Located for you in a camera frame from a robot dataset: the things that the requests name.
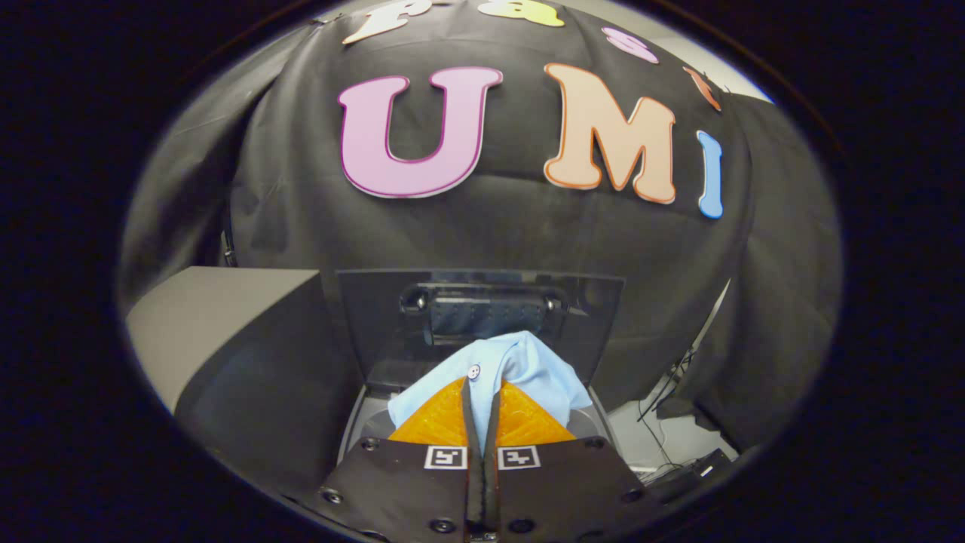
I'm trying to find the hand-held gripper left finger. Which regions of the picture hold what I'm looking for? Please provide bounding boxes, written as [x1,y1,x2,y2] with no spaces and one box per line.
[313,377,484,542]

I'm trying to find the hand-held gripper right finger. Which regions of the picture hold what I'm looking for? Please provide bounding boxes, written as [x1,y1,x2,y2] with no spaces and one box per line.
[482,380,666,542]

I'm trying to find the light blue shirt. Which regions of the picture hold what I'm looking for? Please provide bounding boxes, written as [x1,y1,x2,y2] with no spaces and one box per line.
[388,330,594,453]

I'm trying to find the black power box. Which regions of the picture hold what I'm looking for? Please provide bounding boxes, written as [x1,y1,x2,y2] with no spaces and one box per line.
[647,448,734,504]

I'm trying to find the black backdrop cloth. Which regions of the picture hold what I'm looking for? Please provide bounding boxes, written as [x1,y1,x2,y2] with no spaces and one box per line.
[117,0,844,455]

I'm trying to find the black and white cabinet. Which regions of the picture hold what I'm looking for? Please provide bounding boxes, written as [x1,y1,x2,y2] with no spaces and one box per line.
[124,265,364,500]

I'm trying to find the black floor cables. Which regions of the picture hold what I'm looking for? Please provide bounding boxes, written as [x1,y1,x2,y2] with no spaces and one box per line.
[636,343,728,483]

